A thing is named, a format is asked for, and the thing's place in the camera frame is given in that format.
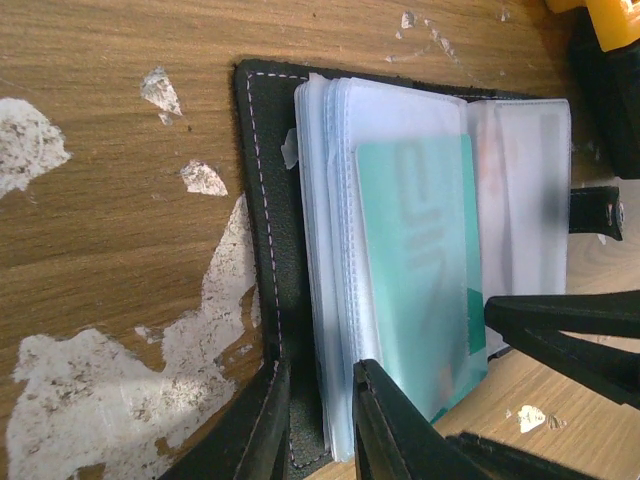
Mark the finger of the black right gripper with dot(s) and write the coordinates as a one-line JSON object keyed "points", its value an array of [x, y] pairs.
{"points": [[543, 327], [501, 461]]}

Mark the black leather card holder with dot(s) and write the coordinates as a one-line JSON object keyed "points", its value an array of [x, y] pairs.
{"points": [[301, 128]]}

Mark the yellow plastic bin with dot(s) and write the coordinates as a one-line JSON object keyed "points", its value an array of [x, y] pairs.
{"points": [[616, 22]]}

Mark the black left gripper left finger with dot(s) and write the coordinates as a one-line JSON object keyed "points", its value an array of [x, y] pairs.
{"points": [[251, 440]]}

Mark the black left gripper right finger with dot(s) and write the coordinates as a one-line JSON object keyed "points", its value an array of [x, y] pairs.
{"points": [[392, 438]]}

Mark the white pink vip card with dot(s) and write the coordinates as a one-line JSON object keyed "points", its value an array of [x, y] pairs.
{"points": [[522, 162]]}

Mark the teal vip card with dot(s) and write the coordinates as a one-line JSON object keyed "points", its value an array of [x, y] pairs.
{"points": [[422, 237]]}

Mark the black bin with teal cards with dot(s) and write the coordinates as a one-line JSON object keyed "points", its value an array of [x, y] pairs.
{"points": [[609, 82]]}

